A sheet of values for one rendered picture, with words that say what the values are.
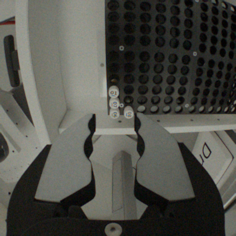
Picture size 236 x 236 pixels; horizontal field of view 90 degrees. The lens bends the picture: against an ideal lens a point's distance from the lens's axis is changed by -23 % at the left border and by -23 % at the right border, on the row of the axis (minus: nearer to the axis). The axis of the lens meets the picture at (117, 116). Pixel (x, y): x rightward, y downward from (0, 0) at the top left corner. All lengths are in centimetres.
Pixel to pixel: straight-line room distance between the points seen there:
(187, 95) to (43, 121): 19
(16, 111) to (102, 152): 112
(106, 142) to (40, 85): 121
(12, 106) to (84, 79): 26
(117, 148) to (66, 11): 128
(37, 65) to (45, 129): 8
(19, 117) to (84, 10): 34
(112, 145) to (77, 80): 116
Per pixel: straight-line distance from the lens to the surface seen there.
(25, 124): 47
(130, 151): 144
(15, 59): 21
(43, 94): 20
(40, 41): 20
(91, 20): 25
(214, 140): 35
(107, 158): 150
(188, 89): 21
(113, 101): 18
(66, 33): 25
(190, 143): 52
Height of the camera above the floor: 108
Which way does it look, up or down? 59 degrees down
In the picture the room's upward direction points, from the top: 179 degrees clockwise
